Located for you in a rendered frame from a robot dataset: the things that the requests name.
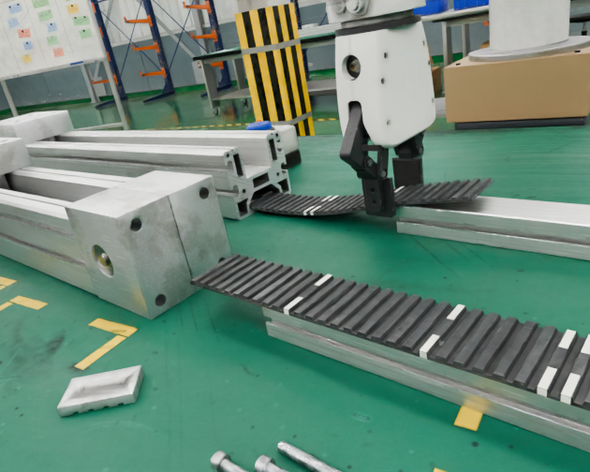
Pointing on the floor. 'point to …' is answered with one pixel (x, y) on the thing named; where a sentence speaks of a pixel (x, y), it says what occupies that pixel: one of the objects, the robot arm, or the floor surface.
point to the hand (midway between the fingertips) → (394, 187)
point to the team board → (42, 41)
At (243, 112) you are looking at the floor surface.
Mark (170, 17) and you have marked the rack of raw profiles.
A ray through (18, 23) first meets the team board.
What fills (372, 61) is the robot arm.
